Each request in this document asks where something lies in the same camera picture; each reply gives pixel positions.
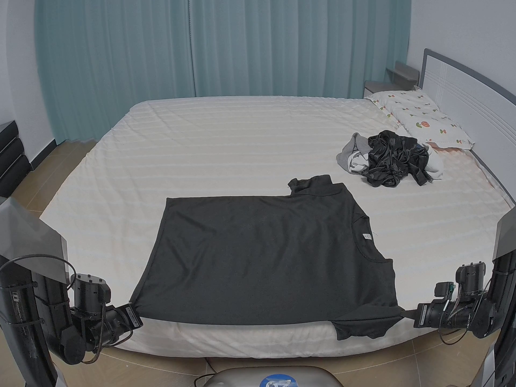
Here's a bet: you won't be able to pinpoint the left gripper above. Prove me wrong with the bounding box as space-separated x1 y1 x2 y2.
107 303 145 334

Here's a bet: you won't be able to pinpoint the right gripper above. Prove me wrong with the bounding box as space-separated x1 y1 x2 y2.
413 302 448 329

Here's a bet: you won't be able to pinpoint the black T-shirt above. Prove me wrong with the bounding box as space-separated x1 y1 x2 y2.
130 174 404 341

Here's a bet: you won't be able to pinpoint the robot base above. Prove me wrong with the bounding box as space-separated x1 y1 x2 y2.
202 365 335 387

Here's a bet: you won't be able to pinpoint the pile of clothes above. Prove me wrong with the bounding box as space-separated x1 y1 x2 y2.
336 130 443 188

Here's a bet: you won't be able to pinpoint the bed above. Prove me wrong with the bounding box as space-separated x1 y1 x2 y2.
40 48 516 358

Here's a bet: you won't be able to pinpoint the black chest of drawers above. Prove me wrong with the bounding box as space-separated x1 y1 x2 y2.
0 120 34 197

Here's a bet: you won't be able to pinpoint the white printed pillow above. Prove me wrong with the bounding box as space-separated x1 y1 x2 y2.
365 89 474 149

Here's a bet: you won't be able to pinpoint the grey bedside table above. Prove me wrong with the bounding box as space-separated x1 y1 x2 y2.
364 61 421 96

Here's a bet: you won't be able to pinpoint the blue-green curtain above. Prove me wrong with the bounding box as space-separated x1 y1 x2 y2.
34 0 412 144

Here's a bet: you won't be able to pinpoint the black cable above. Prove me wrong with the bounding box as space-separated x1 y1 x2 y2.
0 256 77 293

